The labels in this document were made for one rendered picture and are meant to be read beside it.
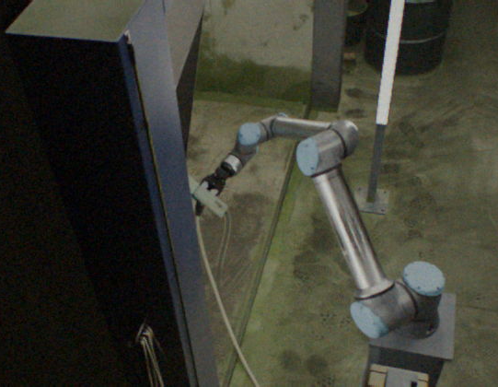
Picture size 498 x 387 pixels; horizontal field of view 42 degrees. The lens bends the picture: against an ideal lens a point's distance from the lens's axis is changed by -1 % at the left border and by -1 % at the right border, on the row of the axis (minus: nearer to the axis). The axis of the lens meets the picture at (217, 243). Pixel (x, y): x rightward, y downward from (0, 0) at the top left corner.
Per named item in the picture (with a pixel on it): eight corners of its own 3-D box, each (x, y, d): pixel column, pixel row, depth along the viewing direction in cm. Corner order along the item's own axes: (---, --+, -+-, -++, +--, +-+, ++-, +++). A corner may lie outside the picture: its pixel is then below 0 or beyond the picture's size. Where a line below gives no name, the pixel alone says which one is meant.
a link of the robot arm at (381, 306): (421, 322, 228) (341, 123, 218) (381, 345, 223) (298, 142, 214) (396, 318, 242) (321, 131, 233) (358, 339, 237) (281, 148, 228)
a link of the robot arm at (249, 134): (258, 116, 273) (253, 132, 284) (234, 125, 270) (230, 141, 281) (269, 133, 270) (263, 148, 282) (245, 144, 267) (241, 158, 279)
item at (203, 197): (223, 226, 287) (230, 205, 266) (215, 233, 286) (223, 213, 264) (139, 159, 293) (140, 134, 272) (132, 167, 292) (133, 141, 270)
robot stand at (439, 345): (429, 376, 304) (456, 294, 256) (423, 436, 285) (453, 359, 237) (363, 363, 311) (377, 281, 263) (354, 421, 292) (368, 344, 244)
